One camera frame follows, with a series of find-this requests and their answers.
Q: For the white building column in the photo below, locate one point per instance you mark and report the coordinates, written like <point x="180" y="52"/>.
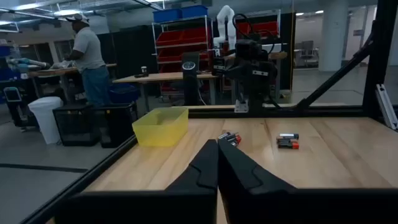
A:
<point x="334" y="34"/>

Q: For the black aluminium table frame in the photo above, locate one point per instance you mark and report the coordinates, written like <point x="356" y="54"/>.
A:
<point x="377" y="46"/>

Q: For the metal shelf rack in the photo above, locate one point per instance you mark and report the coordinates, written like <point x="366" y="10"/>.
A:
<point x="180" y="45"/>

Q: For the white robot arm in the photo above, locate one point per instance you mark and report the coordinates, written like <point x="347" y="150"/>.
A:
<point x="225" y="25"/>

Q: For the red storage bin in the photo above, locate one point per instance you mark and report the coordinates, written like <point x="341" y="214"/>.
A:
<point x="258" y="28"/>
<point x="169" y="38"/>
<point x="195" y="35"/>
<point x="170" y="55"/>

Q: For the white trash can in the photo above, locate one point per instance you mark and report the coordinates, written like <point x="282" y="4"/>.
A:
<point x="46" y="121"/>

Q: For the white mounting bracket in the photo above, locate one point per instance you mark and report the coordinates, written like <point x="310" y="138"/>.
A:
<point x="241" y="106"/>

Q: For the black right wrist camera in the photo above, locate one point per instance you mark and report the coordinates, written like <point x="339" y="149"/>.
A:
<point x="248" y="49"/>

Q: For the red black Energizer MAX battery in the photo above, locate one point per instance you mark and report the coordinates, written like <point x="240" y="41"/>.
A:
<point x="287" y="146"/>
<point x="235" y="137"/>

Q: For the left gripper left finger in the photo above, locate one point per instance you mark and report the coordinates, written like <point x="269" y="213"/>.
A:
<point x="199" y="199"/>

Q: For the wooden workbench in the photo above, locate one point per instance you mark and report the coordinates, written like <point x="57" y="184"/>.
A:
<point x="161" y="76"/>
<point x="46" y="72"/>

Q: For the grey office chair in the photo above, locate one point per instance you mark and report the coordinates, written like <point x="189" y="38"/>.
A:
<point x="306" y="51"/>

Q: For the black mesh crate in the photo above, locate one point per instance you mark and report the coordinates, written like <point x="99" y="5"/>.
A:
<point x="119" y="124"/>
<point x="76" y="126"/>

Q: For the blue storage bin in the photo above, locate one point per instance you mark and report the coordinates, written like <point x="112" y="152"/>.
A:
<point x="194" y="11"/>
<point x="167" y="15"/>

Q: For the blue plastic tub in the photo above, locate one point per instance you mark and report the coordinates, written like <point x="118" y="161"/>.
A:
<point x="124" y="93"/>

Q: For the pale blue robot arm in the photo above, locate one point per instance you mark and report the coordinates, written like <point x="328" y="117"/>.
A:
<point x="28" y="62"/>

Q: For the standing person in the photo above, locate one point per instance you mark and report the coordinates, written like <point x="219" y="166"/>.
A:
<point x="88" y="62"/>

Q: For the black partition wall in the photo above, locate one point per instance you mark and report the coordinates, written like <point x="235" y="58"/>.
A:
<point x="133" y="49"/>

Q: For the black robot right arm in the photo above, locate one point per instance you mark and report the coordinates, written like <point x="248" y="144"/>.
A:
<point x="258" y="93"/>

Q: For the black cylinder with dial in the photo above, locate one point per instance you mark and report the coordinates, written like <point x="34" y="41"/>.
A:
<point x="190" y="77"/>

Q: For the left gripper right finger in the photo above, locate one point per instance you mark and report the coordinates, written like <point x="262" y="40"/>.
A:
<point x="248" y="199"/>

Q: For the silver angled bracket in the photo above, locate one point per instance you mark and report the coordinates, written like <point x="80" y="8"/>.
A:
<point x="385" y="105"/>

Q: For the small paper cup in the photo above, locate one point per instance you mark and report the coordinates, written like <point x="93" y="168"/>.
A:
<point x="144" y="69"/>

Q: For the yellow translucent plastic bin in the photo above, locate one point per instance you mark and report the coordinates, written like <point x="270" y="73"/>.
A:
<point x="155" y="137"/>

